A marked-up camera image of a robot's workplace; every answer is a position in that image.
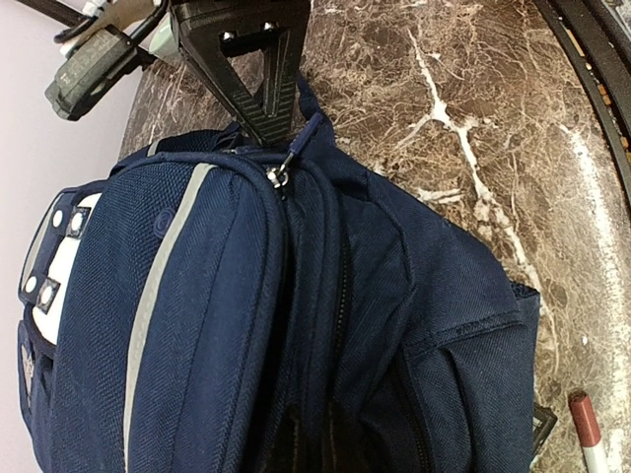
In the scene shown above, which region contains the black front rail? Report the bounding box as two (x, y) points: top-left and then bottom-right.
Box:
(535, 0), (630, 196)

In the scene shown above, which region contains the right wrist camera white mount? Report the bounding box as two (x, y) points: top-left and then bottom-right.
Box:
(45, 1), (169, 121)

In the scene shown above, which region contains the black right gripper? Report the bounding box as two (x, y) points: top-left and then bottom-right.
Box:
(171, 0), (311, 143)

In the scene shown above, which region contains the white pen red cap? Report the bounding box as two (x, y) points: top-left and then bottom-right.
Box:
(568, 390), (609, 473)

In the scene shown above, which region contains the green ceramic bowl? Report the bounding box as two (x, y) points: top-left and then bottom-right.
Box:
(149, 14), (178, 63)

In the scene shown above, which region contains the navy blue student backpack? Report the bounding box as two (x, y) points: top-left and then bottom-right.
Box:
(18, 81), (539, 472)

